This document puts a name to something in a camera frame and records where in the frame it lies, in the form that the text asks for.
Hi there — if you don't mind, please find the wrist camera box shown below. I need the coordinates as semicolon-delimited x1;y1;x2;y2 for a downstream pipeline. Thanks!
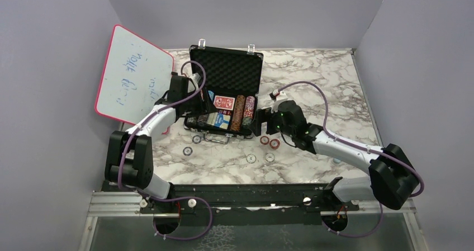
187;73;201;93
270;89;288;113

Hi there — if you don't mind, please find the black poker case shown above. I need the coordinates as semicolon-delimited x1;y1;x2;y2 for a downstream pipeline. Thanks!
184;39;264;140

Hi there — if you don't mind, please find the blue playing card deck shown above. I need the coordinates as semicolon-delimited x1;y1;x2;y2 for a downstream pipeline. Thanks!
206;112;231;129

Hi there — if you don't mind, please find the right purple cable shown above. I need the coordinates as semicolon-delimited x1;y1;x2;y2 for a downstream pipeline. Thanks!
272;80;425;239

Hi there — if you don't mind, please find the blue orange chip stack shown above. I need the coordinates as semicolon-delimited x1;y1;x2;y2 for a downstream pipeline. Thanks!
197;90;217;127

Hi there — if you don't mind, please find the white poker chip right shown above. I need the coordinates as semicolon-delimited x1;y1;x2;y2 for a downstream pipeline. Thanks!
264;153;275;163

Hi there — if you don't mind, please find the blue white poker chip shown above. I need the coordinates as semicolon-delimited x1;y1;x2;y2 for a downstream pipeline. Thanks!
182;146;193;157

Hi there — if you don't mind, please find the pink framed whiteboard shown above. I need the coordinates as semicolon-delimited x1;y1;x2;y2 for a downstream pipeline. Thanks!
94;25;174;125

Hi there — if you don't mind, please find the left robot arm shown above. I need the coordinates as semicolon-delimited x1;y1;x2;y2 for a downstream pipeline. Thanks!
105;73;210;212

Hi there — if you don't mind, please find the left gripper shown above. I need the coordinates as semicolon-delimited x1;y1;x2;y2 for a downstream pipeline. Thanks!
182;87;217;117

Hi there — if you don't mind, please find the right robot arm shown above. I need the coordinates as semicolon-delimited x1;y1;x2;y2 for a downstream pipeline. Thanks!
249;100;421;210

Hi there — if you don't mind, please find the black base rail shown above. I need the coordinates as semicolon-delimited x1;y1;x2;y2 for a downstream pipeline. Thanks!
135;184;360;234

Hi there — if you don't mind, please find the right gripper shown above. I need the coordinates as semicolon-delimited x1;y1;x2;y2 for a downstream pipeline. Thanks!
249;107;295;138

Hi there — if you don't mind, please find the red playing card deck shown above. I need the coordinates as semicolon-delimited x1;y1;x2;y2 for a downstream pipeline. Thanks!
214;96;236;111

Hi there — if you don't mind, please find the grey poker chip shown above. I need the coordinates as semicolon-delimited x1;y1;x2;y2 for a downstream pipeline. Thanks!
192;135;202;144

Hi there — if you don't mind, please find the purple green chip stack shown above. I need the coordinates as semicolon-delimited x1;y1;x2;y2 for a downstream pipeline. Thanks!
241;96;255;127

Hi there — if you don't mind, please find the red poker chip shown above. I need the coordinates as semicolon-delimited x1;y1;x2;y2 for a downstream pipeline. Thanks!
269;139;281;150
259;136;270;145

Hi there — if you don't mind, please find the red green chip stack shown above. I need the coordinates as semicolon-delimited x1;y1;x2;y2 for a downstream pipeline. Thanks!
186;117;198;128

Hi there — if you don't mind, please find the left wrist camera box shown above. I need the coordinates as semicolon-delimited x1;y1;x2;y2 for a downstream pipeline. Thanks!
187;73;201;93

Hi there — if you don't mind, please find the orange black chip stack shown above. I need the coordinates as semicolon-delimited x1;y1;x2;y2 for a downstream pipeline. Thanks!
230;95;246;131

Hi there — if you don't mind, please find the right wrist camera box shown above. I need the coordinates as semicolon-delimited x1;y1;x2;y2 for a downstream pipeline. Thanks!
270;89;288;113

